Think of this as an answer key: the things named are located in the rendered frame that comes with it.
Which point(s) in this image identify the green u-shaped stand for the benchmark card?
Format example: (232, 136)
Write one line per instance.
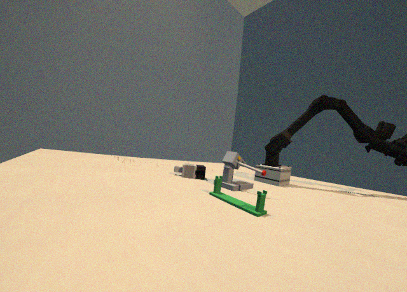
(257, 210)

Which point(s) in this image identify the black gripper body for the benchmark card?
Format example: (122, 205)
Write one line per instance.
(396, 151)

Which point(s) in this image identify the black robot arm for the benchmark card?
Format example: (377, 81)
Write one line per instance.
(362, 133)

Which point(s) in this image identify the grey pin with red head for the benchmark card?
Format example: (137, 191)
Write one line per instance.
(263, 172)

